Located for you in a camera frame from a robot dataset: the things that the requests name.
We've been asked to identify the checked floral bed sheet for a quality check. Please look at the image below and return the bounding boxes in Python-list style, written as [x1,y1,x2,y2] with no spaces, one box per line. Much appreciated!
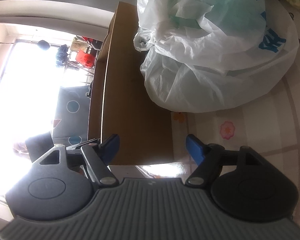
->
[171,2,300,225]

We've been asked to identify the brown cardboard box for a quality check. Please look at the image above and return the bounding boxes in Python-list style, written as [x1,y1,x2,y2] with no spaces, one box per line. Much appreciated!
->
[88,2,173,165]

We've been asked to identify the wheelchair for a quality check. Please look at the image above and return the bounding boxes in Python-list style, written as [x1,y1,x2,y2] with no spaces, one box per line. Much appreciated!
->
[79,36,103,57]

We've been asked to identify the grey circle-pattern fabric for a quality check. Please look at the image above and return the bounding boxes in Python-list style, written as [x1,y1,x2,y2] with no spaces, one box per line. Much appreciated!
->
[52,86,90,146]

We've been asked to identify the red plastic bag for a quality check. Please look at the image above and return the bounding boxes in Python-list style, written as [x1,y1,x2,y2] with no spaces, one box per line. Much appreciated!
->
[75,50,95,68]

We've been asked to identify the white plastic bag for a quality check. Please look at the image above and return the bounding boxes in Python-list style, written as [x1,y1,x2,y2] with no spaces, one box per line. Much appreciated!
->
[134,0,299,113]

